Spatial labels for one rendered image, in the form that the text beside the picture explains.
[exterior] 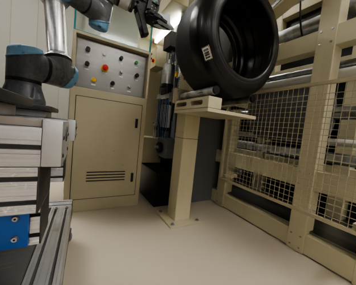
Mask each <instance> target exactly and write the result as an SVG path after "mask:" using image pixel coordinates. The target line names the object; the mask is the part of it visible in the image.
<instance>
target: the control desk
mask: <svg viewBox="0 0 356 285"><path fill-rule="evenodd" d="M71 59H72V65H73V66H75V67H76V68H77V69H78V71H79V78H78V81H77V83H76V84H75V85H74V86H73V87H72V88H70V93H69V103H68V119H70V120H77V131H76V133H77V135H76V139H75V141H68V150H67V157H66V175H65V178H64V188H63V193H64V196H63V200H73V207H72V212H73V213H74V212H80V211H89V210H99V209H108V208H118V207H124V206H133V205H138V194H139V187H140V175H141V162H142V150H143V143H144V130H145V118H146V106H147V94H148V87H149V75H150V62H151V53H150V52H147V51H144V50H140V49H137V48H135V47H131V46H128V45H124V44H121V43H118V42H115V41H111V40H108V39H105V38H102V37H99V36H95V35H93V34H89V33H86V32H83V31H79V30H77V29H73V44H72V55H71Z"/></svg>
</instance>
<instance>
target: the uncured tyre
mask: <svg viewBox="0 0 356 285"><path fill-rule="evenodd" d="M219 27H220V28H221V29H222V30H223V31H224V32H225V33H226V35H227V36H228V38H229V41H230V43H231V47H232V51H233V65H232V67H231V66H230V65H229V63H228V62H227V60H226V58H225V55H224V53H223V49H222V46H221V42H220V34H219ZM207 45H209V47H210V50H211V54H212V59H209V60H207V61H205V59H204V56H203V52H202V49H201V48H203V47H205V46H207ZM278 51H279V31H278V27H277V21H276V17H275V14H274V11H273V9H272V7H271V4H270V3H269V1H268V0H195V1H194V2H193V3H192V4H191V5H190V6H189V7H188V8H187V9H186V10H185V12H184V13H183V15H182V17H181V19H180V22H179V24H178V27H177V31H176V37H175V52H176V58H177V62H178V65H179V68H180V71H181V73H182V75H183V77H184V79H185V80H186V82H187V83H188V84H189V86H190V87H191V88H192V89H193V90H198V89H202V88H207V87H212V86H215V85H217V86H218V87H219V88H220V92H219V93H218V94H216V95H212V96H213V97H218V98H222V100H229V99H234V98H233V97H235V96H239V98H243V97H247V96H249V95H251V94H253V93H255V92H257V91H258V90H260V88H261V87H262V86H264V85H265V83H266V82H267V80H268V78H269V77H270V75H271V74H272V72H273V69H274V67H275V64H276V61H277V56H278Z"/></svg>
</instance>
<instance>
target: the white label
mask: <svg viewBox="0 0 356 285"><path fill-rule="evenodd" d="M201 49H202V52H203V56H204V59H205V61H207V60H209V59H212V54H211V50H210V47H209V45H207V46H205V47H203V48H201Z"/></svg>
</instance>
